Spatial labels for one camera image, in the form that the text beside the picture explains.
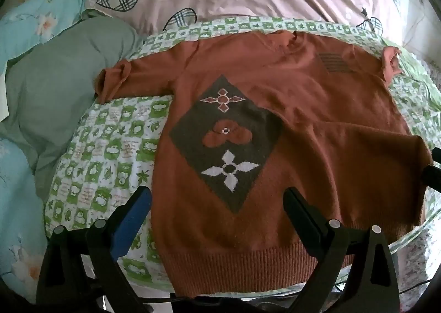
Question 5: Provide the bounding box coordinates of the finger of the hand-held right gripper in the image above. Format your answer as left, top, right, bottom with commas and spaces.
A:
422, 164, 441, 194

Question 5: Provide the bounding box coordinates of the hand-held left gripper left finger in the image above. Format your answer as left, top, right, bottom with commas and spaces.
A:
36, 185, 154, 313

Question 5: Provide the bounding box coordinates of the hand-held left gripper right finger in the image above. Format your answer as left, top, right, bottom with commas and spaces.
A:
283, 187, 401, 313

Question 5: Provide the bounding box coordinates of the orange knitted sweater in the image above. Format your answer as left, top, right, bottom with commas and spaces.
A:
95, 29, 434, 295

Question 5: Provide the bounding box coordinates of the green checkered blanket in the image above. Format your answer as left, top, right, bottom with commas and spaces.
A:
43, 16, 441, 300

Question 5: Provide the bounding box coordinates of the pale floral bed sheet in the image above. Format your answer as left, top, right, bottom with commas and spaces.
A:
386, 192, 441, 307

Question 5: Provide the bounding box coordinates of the light blue floral sheet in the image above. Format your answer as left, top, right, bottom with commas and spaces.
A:
0, 0, 104, 303

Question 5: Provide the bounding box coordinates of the grey-green pillow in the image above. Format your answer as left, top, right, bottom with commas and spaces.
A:
5, 17, 145, 196

